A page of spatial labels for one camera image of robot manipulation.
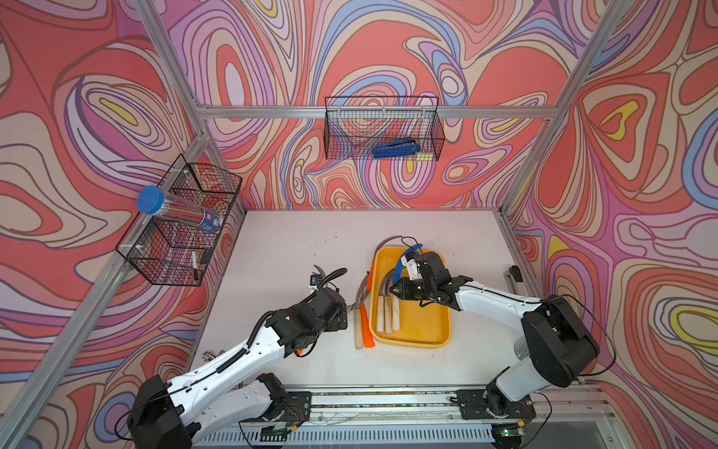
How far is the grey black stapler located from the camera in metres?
0.95

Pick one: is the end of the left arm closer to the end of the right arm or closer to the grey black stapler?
the end of the right arm

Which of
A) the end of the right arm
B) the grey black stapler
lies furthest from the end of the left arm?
the grey black stapler
